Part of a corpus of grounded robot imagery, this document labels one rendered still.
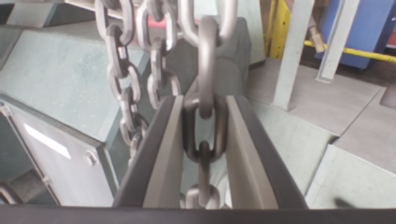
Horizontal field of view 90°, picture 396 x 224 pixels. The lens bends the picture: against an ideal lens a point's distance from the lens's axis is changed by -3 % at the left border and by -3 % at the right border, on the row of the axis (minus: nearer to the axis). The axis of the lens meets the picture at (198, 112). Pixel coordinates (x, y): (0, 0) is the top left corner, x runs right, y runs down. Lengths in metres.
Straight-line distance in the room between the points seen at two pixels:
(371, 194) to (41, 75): 0.62
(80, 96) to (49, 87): 0.06
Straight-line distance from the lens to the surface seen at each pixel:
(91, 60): 0.25
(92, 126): 0.21
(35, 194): 0.47
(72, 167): 0.29
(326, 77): 0.92
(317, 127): 0.59
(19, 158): 0.42
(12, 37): 0.43
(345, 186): 0.59
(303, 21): 0.55
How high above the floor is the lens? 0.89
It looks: 31 degrees down
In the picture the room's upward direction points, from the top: straight up
